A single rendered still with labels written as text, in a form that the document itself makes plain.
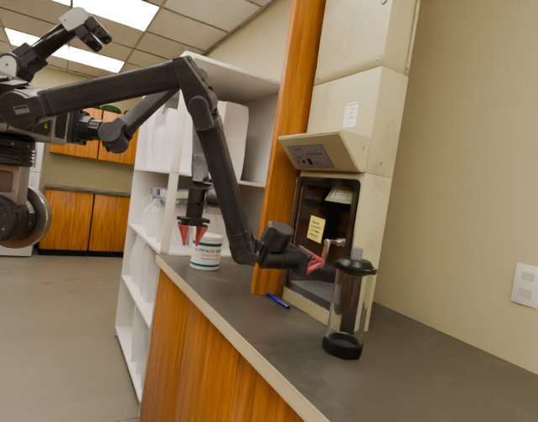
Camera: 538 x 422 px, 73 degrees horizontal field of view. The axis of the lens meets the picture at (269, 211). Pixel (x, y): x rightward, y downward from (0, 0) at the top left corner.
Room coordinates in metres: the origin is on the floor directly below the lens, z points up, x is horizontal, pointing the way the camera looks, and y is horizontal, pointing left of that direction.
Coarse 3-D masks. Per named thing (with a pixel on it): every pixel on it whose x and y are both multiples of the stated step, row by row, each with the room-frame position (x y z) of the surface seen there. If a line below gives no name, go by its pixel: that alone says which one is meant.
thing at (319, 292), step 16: (304, 176) 1.26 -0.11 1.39; (304, 192) 1.25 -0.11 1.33; (320, 192) 1.17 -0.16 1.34; (336, 192) 1.10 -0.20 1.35; (352, 192) 1.04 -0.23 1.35; (304, 208) 1.23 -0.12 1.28; (320, 208) 1.16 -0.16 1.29; (336, 208) 1.09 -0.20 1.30; (352, 208) 1.04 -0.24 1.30; (304, 224) 1.22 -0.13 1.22; (336, 224) 1.08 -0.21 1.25; (352, 224) 1.03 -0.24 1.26; (304, 240) 1.21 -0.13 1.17; (320, 256) 1.13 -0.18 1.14; (336, 256) 1.07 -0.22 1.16; (288, 272) 1.27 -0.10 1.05; (320, 272) 1.12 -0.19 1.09; (288, 288) 1.25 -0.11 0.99; (304, 288) 1.18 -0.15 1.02; (320, 288) 1.11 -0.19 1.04; (320, 304) 1.10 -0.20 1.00
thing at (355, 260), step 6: (354, 252) 0.90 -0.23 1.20; (360, 252) 0.90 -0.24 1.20; (342, 258) 0.90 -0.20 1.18; (348, 258) 0.91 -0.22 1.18; (354, 258) 0.90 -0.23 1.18; (360, 258) 0.90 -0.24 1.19; (342, 264) 0.89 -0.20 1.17; (348, 264) 0.88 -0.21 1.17; (354, 264) 0.87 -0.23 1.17; (360, 264) 0.87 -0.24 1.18; (366, 264) 0.88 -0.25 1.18
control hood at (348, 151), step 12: (312, 132) 1.08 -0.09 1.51; (324, 132) 1.02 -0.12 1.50; (336, 132) 0.98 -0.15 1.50; (348, 132) 0.98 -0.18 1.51; (288, 144) 1.21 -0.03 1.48; (300, 144) 1.15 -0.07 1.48; (312, 144) 1.10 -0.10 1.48; (324, 144) 1.05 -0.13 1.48; (336, 144) 1.01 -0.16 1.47; (348, 144) 0.99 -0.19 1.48; (360, 144) 1.01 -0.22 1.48; (288, 156) 1.26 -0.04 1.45; (336, 156) 1.05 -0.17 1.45; (348, 156) 1.01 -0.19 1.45; (360, 156) 1.01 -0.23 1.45; (300, 168) 1.26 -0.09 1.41; (312, 168) 1.20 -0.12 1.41; (324, 168) 1.14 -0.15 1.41; (336, 168) 1.09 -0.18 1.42; (348, 168) 1.04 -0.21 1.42; (360, 168) 1.01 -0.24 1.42
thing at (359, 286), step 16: (336, 272) 0.91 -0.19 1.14; (352, 272) 0.86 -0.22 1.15; (336, 288) 0.89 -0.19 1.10; (352, 288) 0.87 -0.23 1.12; (368, 288) 0.88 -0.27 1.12; (336, 304) 0.89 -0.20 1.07; (352, 304) 0.87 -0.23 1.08; (336, 320) 0.88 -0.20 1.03; (352, 320) 0.87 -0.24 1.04; (336, 336) 0.88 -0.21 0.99; (352, 336) 0.87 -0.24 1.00
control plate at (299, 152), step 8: (320, 144) 1.07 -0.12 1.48; (296, 152) 1.20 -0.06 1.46; (304, 152) 1.16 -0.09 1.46; (312, 152) 1.13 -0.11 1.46; (320, 152) 1.10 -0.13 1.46; (296, 160) 1.24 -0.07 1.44; (304, 160) 1.20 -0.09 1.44; (312, 160) 1.16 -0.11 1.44; (320, 160) 1.12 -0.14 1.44; (328, 160) 1.09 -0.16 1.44
